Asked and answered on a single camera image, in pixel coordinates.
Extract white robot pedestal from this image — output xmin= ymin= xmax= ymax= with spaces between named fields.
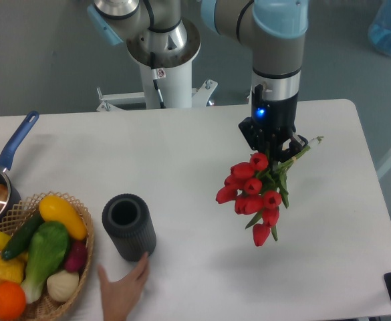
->
xmin=96 ymin=57 xmax=218 ymax=112

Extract red tulip bouquet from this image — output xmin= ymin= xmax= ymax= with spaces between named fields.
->
xmin=215 ymin=136 xmax=323 ymax=247

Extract orange fruit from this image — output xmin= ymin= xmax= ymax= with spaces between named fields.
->
xmin=0 ymin=282 xmax=26 ymax=320

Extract white garlic bulb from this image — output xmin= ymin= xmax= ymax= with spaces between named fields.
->
xmin=47 ymin=270 xmax=79 ymax=302

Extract green cucumber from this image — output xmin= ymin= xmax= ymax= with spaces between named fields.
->
xmin=1 ymin=213 xmax=44 ymax=261

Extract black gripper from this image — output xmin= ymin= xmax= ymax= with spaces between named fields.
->
xmin=239 ymin=84 xmax=308 ymax=171

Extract dark grey ribbed vase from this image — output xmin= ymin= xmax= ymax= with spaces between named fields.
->
xmin=102 ymin=193 xmax=157 ymax=262

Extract bare human hand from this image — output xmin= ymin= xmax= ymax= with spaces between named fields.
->
xmin=98 ymin=252 xmax=150 ymax=321

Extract yellow squash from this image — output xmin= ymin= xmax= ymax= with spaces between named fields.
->
xmin=39 ymin=195 xmax=88 ymax=241

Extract green lettuce head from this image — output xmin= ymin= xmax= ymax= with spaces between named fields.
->
xmin=21 ymin=221 xmax=70 ymax=304

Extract woven wicker basket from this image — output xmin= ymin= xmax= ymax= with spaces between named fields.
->
xmin=0 ymin=191 xmax=94 ymax=320

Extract blue handled saucepan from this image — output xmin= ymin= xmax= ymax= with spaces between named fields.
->
xmin=0 ymin=111 xmax=39 ymax=221

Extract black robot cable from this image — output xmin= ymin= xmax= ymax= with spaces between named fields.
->
xmin=150 ymin=51 xmax=166 ymax=110

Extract purple red radish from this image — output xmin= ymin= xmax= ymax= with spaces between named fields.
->
xmin=64 ymin=241 xmax=88 ymax=272

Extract yellow bell pepper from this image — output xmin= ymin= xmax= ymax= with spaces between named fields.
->
xmin=0 ymin=256 xmax=25 ymax=284

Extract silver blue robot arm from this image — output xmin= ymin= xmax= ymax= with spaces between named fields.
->
xmin=88 ymin=1 xmax=309 ymax=170

